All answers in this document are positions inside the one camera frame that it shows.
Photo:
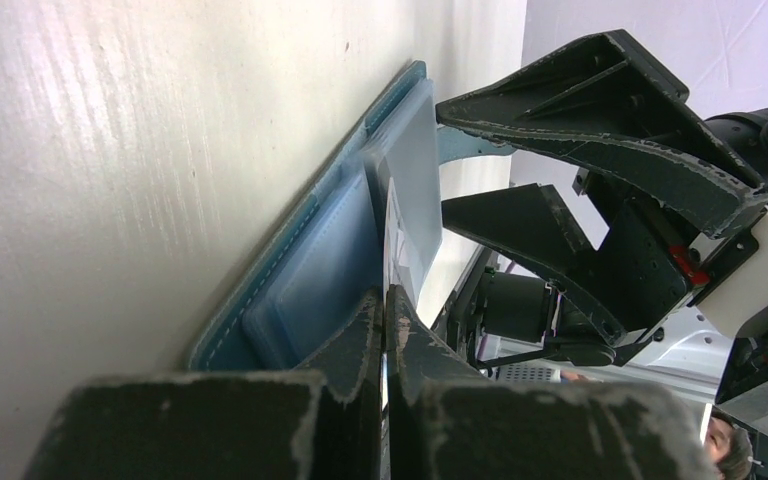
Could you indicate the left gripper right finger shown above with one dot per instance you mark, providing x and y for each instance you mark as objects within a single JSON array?
[{"x": 447, "y": 421}]

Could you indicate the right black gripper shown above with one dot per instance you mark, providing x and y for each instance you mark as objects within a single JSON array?
[{"x": 604, "y": 103}]

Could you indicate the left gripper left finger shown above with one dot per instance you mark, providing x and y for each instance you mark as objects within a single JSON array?
[{"x": 320, "y": 420}]

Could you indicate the blue card holder wallet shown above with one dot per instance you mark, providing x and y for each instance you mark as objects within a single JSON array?
[{"x": 327, "y": 252}]

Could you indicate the white credit card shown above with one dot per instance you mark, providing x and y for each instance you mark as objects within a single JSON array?
[{"x": 401, "y": 262}]

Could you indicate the dark credit card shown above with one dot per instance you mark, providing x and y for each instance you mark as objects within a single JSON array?
[{"x": 404, "y": 148}]

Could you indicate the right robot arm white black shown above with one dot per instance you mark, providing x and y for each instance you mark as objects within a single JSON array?
[{"x": 762, "y": 146}]

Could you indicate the person head background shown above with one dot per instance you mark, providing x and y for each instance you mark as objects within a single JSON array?
[{"x": 729, "y": 447}]

